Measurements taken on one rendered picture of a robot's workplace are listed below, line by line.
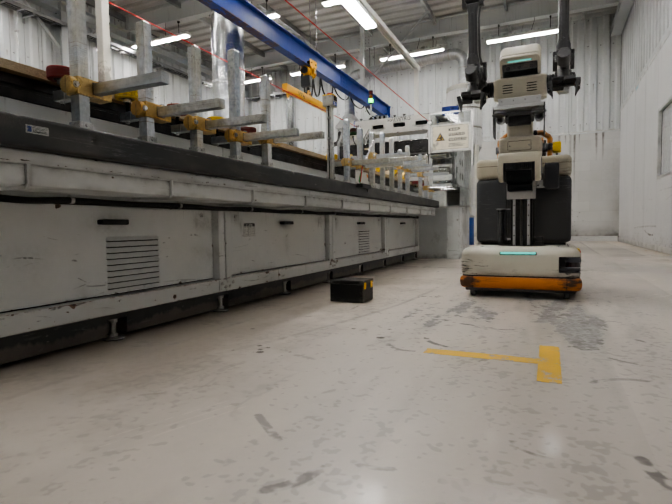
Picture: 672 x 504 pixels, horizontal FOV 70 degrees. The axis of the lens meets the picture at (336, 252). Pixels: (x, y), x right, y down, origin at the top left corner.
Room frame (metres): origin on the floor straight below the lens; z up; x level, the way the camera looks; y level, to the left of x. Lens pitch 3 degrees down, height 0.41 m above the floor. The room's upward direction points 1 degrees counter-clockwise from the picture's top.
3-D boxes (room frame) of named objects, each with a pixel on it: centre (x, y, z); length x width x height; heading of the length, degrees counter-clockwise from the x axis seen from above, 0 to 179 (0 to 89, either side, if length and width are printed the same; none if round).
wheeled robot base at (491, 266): (2.89, -1.13, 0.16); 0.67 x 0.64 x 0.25; 155
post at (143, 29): (1.63, 0.63, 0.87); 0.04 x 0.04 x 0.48; 66
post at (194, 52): (1.86, 0.53, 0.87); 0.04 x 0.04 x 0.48; 66
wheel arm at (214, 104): (1.64, 0.56, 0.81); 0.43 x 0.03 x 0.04; 66
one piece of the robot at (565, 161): (2.98, -1.17, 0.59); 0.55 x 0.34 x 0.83; 65
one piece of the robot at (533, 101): (2.63, -1.01, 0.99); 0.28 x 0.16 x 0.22; 65
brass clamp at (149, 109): (1.66, 0.63, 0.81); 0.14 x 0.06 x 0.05; 156
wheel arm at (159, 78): (1.42, 0.66, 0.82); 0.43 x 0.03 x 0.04; 66
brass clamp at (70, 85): (1.43, 0.73, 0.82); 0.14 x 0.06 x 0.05; 156
